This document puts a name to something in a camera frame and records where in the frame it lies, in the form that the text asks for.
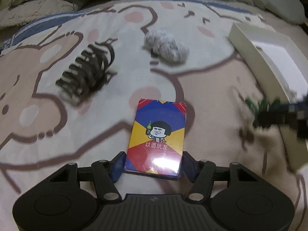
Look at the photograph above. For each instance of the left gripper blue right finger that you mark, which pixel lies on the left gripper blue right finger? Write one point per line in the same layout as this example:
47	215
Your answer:
201	175

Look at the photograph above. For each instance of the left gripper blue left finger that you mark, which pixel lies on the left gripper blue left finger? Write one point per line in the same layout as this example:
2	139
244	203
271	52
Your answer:
106	174

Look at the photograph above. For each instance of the green plastic clip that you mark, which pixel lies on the green plastic clip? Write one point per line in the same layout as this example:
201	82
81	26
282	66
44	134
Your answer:
262	105

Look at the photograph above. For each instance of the colourful playing card box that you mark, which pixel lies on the colourful playing card box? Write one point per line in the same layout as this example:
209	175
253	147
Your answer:
157	138

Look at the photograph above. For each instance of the black claw hair clip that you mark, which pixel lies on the black claw hair clip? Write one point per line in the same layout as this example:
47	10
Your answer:
88	73

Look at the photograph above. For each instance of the white cardboard box tray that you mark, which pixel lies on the white cardboard box tray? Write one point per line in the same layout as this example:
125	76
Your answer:
275	60

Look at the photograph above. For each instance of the cartoon bear blanket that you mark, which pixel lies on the cartoon bear blanket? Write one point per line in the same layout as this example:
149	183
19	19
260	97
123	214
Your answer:
40	132

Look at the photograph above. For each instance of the beige fluffy pillow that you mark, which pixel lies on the beige fluffy pillow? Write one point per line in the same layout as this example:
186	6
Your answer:
31	10

